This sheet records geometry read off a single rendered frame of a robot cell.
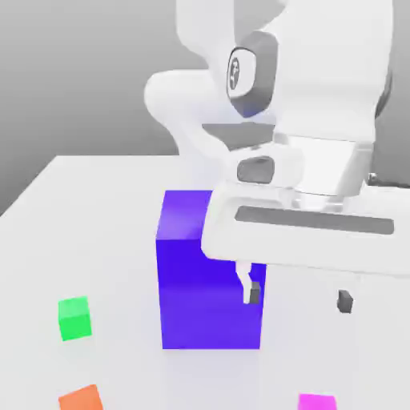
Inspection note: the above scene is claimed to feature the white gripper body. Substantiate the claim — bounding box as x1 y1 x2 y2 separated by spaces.
200 181 410 279

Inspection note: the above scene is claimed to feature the small magenta cube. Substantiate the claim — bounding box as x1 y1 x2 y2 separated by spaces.
297 392 338 410

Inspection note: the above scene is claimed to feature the small orange cube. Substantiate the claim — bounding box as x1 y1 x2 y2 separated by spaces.
58 383 106 410

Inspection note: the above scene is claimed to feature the small green cube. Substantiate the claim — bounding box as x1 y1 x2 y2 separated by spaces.
58 295 94 343

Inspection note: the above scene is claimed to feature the large blue box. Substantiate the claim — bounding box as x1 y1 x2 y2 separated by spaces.
155 189 267 351

